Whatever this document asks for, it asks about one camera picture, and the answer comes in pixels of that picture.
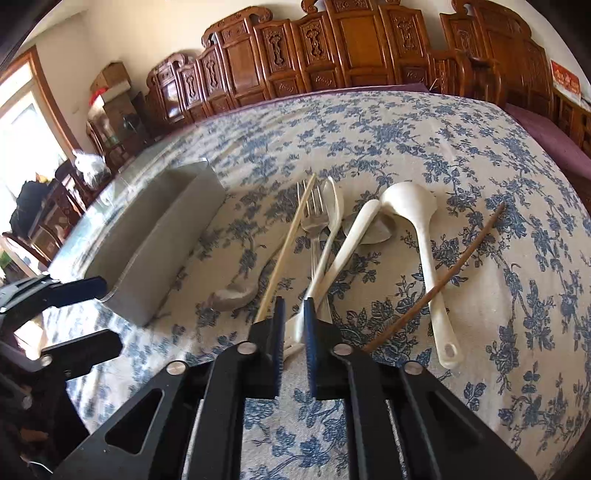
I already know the light bamboo chopstick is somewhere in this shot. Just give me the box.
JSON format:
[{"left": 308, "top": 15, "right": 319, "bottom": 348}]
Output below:
[{"left": 255, "top": 173, "right": 318, "bottom": 324}]

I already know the grey soup spoon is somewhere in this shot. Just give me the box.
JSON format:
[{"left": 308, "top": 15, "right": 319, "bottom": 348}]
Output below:
[{"left": 206, "top": 249, "right": 278, "bottom": 313}]

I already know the long purple seat cushion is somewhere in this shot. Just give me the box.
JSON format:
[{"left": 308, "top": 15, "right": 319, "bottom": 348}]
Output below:
[{"left": 185, "top": 82, "right": 437, "bottom": 127}]

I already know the clear plastic bag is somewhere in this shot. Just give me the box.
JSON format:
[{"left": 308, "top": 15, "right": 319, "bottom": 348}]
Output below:
[{"left": 71, "top": 148, "right": 112, "bottom": 188}]

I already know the short purple seat cushion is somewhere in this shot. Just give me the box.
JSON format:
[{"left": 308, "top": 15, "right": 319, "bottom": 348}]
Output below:
[{"left": 505, "top": 104, "right": 591, "bottom": 181}]

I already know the wooden framed window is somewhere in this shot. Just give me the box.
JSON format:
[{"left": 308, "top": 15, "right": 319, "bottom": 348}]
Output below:
[{"left": 0, "top": 46, "right": 77, "bottom": 222}]

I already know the dark wooden cabinet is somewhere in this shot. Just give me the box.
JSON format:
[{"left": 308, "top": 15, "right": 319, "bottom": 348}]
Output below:
[{"left": 85, "top": 91, "right": 155, "bottom": 162}]

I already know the red box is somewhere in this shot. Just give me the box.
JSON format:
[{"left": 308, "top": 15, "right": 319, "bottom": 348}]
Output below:
[{"left": 551, "top": 60, "right": 581, "bottom": 97}]

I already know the wooden chair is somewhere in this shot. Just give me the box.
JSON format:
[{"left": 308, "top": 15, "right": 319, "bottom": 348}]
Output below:
[{"left": 0, "top": 161, "right": 93, "bottom": 278}]

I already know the brown wooden chopstick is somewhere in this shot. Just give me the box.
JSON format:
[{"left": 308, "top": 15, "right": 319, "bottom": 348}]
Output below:
[{"left": 364, "top": 202, "right": 507, "bottom": 352}]

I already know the long carved wooden bench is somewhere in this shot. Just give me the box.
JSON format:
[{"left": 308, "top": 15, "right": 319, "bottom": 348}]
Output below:
[{"left": 144, "top": 0, "right": 504, "bottom": 127}]

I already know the wooden armchair purple cushion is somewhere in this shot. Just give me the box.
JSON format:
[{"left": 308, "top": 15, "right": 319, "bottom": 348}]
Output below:
[{"left": 438, "top": 0, "right": 591, "bottom": 158}]

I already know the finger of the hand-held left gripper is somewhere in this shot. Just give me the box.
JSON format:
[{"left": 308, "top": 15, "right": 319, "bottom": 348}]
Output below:
[
  {"left": 0, "top": 275, "right": 108, "bottom": 315},
  {"left": 39, "top": 329, "right": 123, "bottom": 380}
]

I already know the white soup spoon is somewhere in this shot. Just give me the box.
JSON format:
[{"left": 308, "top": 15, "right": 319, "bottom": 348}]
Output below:
[{"left": 318, "top": 198, "right": 385, "bottom": 301}]

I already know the blue floral tablecloth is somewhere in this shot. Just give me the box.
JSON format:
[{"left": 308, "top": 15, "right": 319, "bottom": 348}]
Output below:
[{"left": 41, "top": 90, "right": 591, "bottom": 480}]

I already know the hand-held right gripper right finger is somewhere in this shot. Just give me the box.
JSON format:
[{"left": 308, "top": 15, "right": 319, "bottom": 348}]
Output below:
[{"left": 305, "top": 296, "right": 539, "bottom": 480}]

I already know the black bag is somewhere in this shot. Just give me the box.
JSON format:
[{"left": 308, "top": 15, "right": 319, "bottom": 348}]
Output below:
[{"left": 10, "top": 180, "right": 49, "bottom": 234}]

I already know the metal fork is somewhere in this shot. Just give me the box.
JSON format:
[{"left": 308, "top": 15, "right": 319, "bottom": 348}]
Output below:
[{"left": 297, "top": 179, "right": 334, "bottom": 324}]

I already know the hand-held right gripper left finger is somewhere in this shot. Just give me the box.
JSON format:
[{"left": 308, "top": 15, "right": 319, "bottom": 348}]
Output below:
[{"left": 53, "top": 296, "right": 286, "bottom": 480}]

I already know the grey utensil tray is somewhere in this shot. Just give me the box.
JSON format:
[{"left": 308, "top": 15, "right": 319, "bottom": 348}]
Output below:
[{"left": 46, "top": 158, "right": 228, "bottom": 328}]

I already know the cardboard box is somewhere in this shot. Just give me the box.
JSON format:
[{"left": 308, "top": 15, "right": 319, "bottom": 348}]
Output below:
[{"left": 89, "top": 61, "right": 133, "bottom": 95}]

